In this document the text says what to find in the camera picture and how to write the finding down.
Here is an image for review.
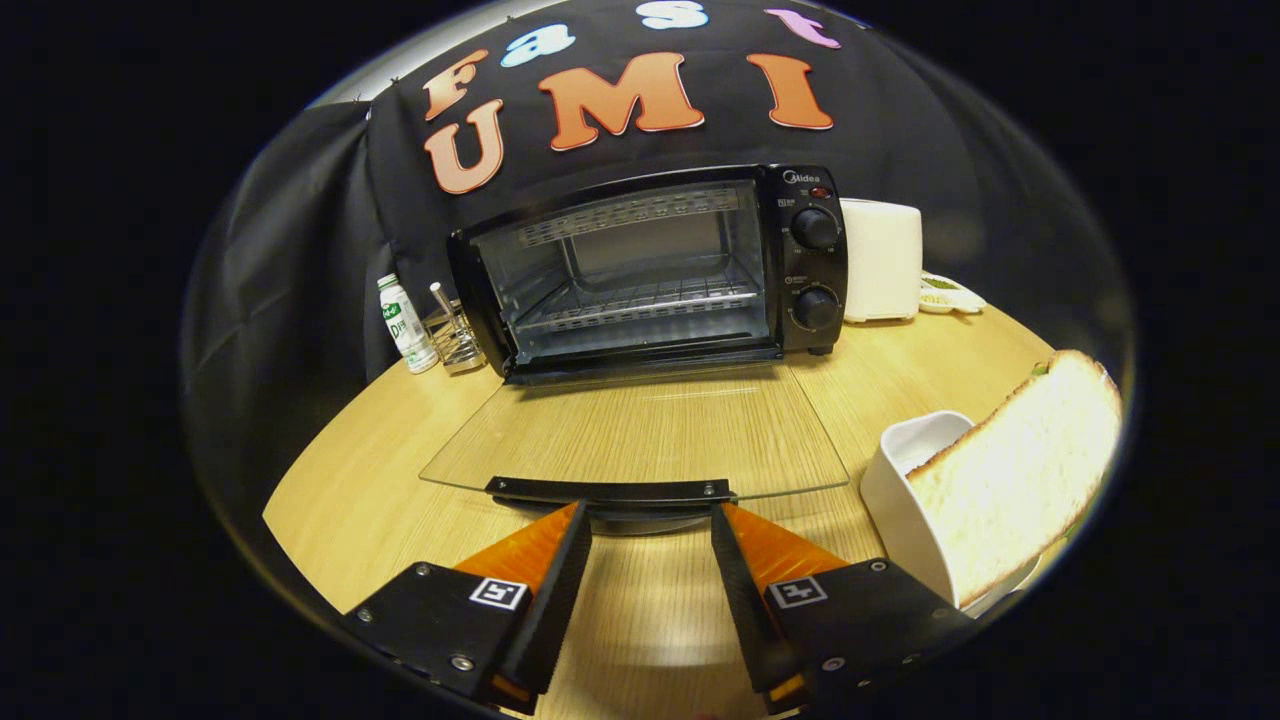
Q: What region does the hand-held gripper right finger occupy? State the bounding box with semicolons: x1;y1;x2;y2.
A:
711;502;977;715

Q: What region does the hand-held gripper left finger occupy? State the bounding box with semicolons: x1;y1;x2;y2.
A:
345;500;593;716

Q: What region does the toast sandwich with lettuce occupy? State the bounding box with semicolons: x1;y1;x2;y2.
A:
905;350;1124;608

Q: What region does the black toaster oven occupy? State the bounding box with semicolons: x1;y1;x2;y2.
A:
420;163;851;536

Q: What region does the white bread toaster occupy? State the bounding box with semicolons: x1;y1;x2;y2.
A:
838;198;924;324

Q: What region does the white square container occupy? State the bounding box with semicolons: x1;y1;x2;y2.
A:
860;410;1041;613

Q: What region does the clear glass holder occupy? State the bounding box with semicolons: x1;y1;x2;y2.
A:
422;282;488;376

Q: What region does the white milk bottle green label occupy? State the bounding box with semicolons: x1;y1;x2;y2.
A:
377;273;439;375

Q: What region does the small white dish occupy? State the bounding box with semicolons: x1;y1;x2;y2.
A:
918;272;987;316

